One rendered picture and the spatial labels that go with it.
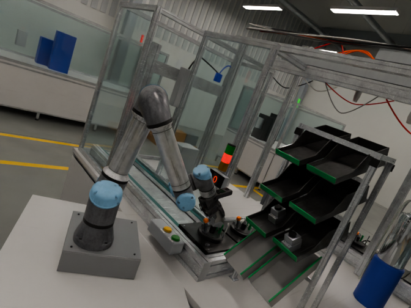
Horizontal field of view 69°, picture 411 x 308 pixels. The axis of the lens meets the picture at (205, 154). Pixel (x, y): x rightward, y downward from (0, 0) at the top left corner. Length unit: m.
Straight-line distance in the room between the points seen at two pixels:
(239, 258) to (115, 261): 0.52
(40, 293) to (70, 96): 5.29
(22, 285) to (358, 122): 12.33
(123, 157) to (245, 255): 0.67
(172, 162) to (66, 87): 5.20
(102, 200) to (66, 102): 5.19
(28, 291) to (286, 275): 0.92
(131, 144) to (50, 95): 5.03
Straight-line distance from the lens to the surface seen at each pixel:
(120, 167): 1.26
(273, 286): 1.31
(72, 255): 1.23
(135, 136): 1.21
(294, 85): 2.66
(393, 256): 1.94
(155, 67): 2.24
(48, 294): 1.19
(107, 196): 1.15
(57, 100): 6.23
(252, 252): 1.39
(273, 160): 6.47
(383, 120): 12.54
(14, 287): 1.21
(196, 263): 1.41
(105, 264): 1.26
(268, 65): 1.65
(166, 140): 1.09
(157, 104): 1.07
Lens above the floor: 1.66
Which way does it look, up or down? 12 degrees down
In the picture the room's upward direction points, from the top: 21 degrees clockwise
